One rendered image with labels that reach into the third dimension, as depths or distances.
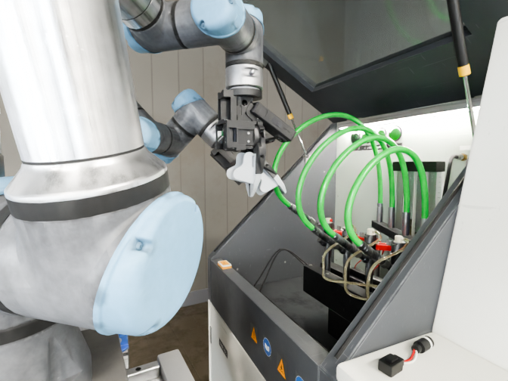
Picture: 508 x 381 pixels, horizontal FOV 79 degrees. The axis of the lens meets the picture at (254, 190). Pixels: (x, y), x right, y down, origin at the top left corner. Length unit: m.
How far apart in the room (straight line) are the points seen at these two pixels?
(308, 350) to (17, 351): 0.44
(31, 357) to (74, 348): 0.05
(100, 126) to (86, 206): 0.05
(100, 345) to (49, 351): 0.12
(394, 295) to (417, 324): 0.09
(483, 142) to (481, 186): 0.08
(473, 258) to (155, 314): 0.54
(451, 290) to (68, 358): 0.59
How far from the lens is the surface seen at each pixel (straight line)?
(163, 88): 2.78
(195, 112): 0.79
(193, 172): 2.78
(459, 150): 0.98
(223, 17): 0.53
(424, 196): 0.78
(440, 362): 0.61
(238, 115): 0.62
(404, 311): 0.62
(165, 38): 0.60
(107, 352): 0.49
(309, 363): 0.62
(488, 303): 0.64
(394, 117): 1.08
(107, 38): 0.25
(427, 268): 0.64
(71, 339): 0.41
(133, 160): 0.24
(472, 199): 0.67
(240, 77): 0.62
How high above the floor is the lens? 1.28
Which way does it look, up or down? 5 degrees down
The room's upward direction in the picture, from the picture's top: straight up
